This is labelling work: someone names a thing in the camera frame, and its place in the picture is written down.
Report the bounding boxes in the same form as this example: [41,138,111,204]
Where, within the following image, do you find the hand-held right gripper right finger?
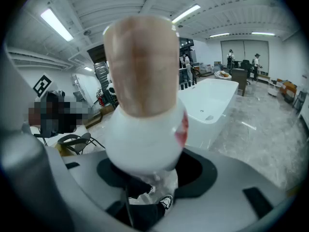
[45,146,299,232]

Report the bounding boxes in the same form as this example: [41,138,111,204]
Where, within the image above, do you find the black office chair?
[241,59,252,73]

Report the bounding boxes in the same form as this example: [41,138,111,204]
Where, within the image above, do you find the white round pet bed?
[214,70,232,81]

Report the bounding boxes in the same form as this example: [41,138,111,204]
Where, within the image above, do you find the white bathtub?
[178,78,239,151]

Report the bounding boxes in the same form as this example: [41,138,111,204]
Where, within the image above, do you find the orange box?
[280,80,297,100]

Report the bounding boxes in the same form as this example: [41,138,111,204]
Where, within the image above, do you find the person's black trousers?
[126,175,169,229]

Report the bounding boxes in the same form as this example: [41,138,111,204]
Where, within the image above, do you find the person's black white shoe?
[158,194,174,211]

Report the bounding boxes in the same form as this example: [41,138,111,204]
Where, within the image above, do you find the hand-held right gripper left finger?
[0,44,80,232]

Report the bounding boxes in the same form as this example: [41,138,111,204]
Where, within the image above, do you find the person's head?
[28,100,94,135]

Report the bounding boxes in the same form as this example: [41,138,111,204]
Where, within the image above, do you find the dark wooden cabinet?
[231,68,249,97]

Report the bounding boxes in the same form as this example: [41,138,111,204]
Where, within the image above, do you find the small pink bottle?
[102,15,189,199]

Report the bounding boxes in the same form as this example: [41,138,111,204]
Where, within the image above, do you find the black folding chair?
[57,132,106,156]

